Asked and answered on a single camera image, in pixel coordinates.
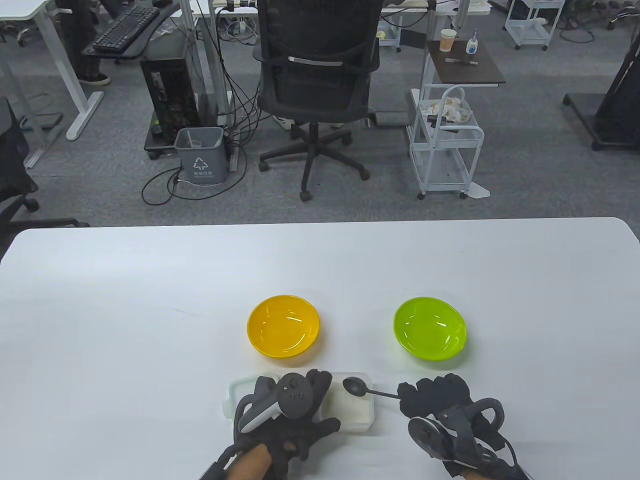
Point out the person's right hand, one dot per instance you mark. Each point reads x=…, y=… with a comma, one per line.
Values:
x=440, y=395

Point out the person's left hand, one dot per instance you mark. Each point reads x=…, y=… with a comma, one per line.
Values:
x=300, y=432

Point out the black and white controller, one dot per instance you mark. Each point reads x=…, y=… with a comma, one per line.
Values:
x=295, y=395
x=427, y=437

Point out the clear plastic sugar container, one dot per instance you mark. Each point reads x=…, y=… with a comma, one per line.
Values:
x=360, y=426

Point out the white sugar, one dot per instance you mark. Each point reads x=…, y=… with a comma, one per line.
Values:
x=357, y=407

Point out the green plastic bowl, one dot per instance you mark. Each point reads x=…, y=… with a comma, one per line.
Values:
x=430, y=325

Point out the translucent container lid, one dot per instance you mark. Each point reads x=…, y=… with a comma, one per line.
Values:
x=237, y=390

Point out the yellow plastic bowl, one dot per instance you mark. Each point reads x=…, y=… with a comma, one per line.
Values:
x=282, y=325

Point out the person's left forearm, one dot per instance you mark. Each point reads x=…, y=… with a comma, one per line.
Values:
x=250, y=465

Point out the person's right forearm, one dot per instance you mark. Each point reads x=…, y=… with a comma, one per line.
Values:
x=480, y=475

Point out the white flat plate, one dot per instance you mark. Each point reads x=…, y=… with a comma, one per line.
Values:
x=479, y=191

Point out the white mesh utility cart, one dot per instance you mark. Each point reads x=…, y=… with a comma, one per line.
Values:
x=475, y=160

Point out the crumpled white cloth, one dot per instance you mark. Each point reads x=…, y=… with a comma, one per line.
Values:
x=450, y=107

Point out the grey recycling bin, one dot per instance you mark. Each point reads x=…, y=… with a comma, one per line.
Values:
x=200, y=160

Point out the black computer stand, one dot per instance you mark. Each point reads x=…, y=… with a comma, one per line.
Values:
x=152, y=145

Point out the dark brown side table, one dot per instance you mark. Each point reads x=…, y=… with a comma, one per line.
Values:
x=475, y=72

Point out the black floor stand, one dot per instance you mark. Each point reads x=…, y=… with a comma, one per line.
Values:
x=615, y=115

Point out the black pen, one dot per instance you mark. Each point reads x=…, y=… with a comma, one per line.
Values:
x=460, y=60

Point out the black mesh office chair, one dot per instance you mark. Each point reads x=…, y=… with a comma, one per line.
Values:
x=315, y=75

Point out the small white bottle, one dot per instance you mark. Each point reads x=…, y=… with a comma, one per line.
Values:
x=472, y=47

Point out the paper cup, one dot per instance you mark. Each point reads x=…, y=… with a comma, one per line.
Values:
x=448, y=41

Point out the black computer tower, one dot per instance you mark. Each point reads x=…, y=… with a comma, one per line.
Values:
x=167, y=100

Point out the small white cart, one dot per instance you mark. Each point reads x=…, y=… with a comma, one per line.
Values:
x=390, y=37

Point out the white standing desk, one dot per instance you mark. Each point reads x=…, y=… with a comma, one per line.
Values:
x=85, y=116

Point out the long white desk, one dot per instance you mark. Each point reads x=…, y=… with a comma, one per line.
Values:
x=470, y=6

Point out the black armchair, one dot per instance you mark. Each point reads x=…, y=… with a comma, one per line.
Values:
x=12, y=150

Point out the black keyboard tray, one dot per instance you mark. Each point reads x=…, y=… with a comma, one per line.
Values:
x=107, y=55

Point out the black keyboard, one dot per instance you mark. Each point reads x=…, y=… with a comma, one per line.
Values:
x=125, y=30

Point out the black wrist camera unit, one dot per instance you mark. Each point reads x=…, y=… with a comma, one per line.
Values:
x=520, y=475
x=212, y=472

